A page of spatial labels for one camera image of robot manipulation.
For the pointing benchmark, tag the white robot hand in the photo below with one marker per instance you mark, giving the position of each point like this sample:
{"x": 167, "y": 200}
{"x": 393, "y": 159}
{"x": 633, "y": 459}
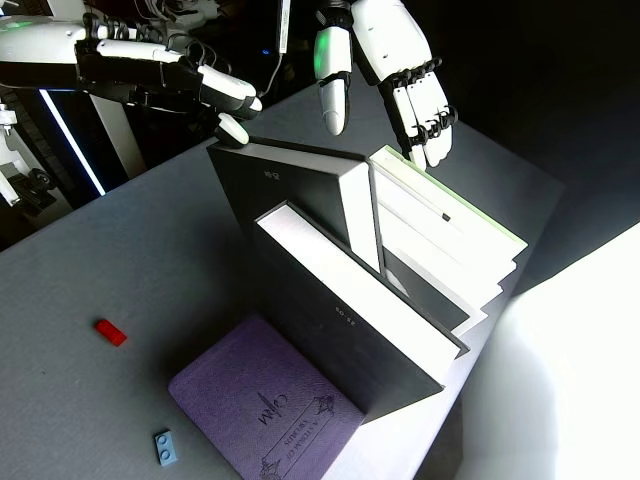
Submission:
{"x": 125, "y": 50}
{"x": 390, "y": 40}

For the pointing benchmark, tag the green spine book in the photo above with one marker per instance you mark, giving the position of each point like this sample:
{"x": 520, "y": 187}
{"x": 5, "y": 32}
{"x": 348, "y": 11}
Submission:
{"x": 440, "y": 192}

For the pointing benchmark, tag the black Let It Be book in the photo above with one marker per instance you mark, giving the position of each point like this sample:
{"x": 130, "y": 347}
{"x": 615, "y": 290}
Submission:
{"x": 280, "y": 185}

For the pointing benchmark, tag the white stand leg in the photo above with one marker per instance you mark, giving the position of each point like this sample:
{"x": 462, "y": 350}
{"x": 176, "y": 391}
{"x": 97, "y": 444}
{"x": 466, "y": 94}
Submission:
{"x": 117, "y": 135}

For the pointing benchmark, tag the blue-white light strip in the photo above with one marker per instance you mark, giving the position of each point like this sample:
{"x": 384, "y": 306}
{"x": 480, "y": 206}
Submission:
{"x": 72, "y": 142}

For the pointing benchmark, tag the white and black tripod head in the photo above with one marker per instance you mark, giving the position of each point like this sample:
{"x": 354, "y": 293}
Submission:
{"x": 37, "y": 182}

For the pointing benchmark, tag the grey table cloth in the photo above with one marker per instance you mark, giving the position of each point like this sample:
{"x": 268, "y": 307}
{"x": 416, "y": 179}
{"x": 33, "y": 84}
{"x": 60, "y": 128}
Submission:
{"x": 125, "y": 250}

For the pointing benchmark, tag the white 1000 book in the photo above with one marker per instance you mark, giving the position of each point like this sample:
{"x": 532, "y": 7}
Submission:
{"x": 425, "y": 295}

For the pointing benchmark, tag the red toy brick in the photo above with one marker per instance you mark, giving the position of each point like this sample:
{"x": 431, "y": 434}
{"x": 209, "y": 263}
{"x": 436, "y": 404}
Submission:
{"x": 111, "y": 333}

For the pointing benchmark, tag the black Most Excellent book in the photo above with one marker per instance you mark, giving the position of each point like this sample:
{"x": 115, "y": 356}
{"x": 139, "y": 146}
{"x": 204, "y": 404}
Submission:
{"x": 340, "y": 325}

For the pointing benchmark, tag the purple embossed notebook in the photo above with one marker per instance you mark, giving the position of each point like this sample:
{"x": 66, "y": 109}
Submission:
{"x": 250, "y": 395}

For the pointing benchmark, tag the light blue toy brick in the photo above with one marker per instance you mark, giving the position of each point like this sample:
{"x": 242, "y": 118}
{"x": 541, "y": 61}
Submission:
{"x": 165, "y": 448}

